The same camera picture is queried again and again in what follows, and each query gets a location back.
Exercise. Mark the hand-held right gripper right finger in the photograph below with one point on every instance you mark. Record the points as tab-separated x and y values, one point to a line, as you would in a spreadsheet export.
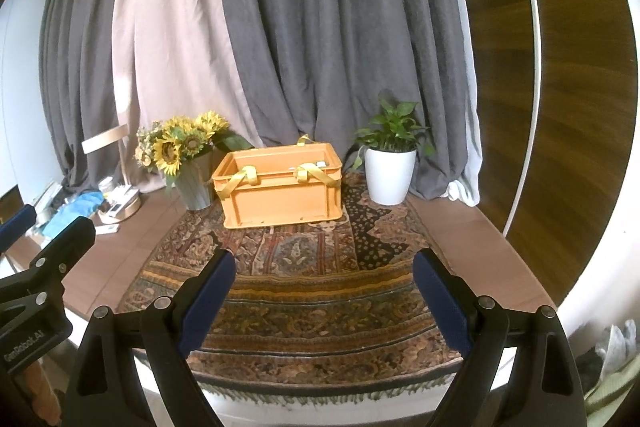
442	307

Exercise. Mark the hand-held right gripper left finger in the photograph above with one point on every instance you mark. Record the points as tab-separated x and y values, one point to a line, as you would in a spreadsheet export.
207	302

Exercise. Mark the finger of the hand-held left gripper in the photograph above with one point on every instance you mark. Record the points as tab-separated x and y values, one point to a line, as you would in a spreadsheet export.
70	239
17	224

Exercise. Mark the orange plastic crate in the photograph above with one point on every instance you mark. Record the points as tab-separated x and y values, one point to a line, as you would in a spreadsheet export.
280	202

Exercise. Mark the blue cloth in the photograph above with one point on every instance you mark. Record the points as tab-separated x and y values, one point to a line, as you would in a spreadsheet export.
75	212

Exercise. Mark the stack of papers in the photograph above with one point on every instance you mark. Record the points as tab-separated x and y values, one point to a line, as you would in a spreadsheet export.
50	207

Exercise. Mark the white remote control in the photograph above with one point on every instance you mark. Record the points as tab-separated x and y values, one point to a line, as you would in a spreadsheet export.
107	229

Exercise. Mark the round wooden tray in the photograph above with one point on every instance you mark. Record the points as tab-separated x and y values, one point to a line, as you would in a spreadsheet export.
122	214

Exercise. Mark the white remotes in tray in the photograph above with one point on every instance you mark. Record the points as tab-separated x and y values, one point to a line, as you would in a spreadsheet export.
120	199

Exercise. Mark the patterned rug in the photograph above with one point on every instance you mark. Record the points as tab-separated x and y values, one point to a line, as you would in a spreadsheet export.
310	322

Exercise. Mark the grey ribbed vase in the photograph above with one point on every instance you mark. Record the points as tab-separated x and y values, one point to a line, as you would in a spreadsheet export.
195	189

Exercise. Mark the sunflower bouquet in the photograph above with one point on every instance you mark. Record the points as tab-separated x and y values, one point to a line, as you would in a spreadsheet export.
172	147

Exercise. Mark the potted plant in white pot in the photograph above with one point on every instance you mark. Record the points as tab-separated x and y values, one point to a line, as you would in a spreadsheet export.
390	177

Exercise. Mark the white sheer curtain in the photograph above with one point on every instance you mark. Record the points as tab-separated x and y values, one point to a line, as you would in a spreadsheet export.
467	157

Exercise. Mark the narrow grey curtain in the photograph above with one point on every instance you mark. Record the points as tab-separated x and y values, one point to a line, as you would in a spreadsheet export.
80	82

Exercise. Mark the white crumpled cloth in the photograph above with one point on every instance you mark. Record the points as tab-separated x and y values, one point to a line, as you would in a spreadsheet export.
620	352

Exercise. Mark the pale green cloth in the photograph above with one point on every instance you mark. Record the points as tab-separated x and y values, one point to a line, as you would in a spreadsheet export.
615	394

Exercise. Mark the beige curtain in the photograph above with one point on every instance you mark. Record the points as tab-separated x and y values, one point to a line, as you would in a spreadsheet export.
175	32

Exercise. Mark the wide grey curtain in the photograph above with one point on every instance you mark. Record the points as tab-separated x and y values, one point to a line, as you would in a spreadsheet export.
340	32

